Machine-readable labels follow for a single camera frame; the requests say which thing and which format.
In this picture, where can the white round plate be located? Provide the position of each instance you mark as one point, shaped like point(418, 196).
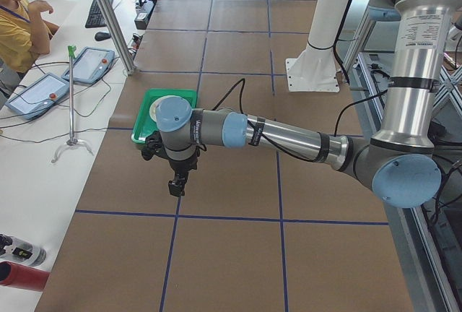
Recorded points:
point(167, 106)

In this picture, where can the teach pendant tablet far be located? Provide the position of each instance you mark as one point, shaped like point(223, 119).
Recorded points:
point(91, 65)

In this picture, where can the red cylinder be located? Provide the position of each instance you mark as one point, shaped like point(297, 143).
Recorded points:
point(23, 277)

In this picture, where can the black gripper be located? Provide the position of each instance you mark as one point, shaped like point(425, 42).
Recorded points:
point(181, 167)

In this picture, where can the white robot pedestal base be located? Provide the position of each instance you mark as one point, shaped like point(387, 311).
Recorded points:
point(314, 70)

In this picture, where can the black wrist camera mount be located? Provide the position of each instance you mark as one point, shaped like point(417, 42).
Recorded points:
point(153, 146)

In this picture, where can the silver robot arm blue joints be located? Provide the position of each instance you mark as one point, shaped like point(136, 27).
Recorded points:
point(396, 162)

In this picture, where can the green plastic tray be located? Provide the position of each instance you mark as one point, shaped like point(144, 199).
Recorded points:
point(144, 124)

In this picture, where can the aluminium frame post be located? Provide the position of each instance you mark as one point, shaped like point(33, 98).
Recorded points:
point(117, 35)

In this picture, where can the silver stand with green clip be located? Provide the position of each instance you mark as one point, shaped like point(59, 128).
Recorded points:
point(73, 142)

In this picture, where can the aluminium frame rail right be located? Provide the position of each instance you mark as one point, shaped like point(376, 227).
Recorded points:
point(430, 255)

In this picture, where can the teach pendant tablet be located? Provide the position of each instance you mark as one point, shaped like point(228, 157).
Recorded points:
point(39, 97)
point(91, 65)

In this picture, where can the person in yellow shirt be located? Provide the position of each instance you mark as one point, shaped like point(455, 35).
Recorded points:
point(25, 35)

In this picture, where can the teach pendant tablet near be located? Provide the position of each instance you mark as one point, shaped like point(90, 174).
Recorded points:
point(39, 97)

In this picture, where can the black computer mouse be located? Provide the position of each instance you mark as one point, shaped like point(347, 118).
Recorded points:
point(101, 36)

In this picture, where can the black keyboard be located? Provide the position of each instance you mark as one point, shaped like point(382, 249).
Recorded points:
point(95, 16)

